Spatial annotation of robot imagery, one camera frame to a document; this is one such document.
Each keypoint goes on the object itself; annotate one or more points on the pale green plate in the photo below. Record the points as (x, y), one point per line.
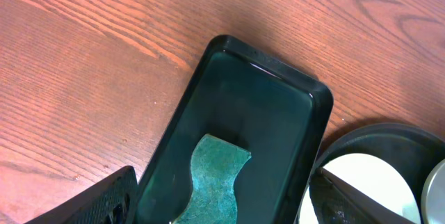
(433, 196)

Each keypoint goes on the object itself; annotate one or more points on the green wavy sponge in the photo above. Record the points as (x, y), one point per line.
(215, 165)

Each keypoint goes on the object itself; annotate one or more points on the round black tray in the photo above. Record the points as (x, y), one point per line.
(411, 151)

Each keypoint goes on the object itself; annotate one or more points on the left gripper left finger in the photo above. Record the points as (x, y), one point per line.
(109, 201)

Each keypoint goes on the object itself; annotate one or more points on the dark green rectangular tray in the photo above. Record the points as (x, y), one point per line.
(256, 102)

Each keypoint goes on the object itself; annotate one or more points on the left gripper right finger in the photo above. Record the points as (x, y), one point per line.
(335, 201)

